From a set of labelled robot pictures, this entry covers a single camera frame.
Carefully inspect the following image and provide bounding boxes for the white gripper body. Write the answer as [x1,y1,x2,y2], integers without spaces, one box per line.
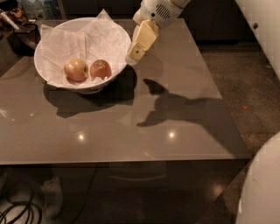
[140,0,192,27]

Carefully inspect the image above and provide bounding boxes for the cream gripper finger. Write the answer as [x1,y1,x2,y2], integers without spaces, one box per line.
[133,10,145,25]
[125,19,159,66]

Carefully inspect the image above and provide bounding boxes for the red apple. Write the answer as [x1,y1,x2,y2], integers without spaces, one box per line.
[89,59,112,80]

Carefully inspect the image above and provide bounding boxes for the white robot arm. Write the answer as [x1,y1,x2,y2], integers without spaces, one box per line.
[141,0,279,224]

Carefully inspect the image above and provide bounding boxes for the yellowish apple on left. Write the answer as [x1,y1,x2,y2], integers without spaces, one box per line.
[64,58,88,82]

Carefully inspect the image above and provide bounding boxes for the white bowl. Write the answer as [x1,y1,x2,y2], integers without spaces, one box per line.
[33,17,133,95]

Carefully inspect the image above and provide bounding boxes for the white paper liner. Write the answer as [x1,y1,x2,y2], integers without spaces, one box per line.
[39,9,131,89]

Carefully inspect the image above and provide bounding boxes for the dark cabinet front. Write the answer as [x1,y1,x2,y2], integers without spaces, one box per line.
[56,0,256,42]

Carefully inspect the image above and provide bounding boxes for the dark bag with strap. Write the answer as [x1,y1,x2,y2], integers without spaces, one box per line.
[0,3,41,56]

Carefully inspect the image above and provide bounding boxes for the black cables on floor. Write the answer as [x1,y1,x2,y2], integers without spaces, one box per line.
[0,186,43,224]

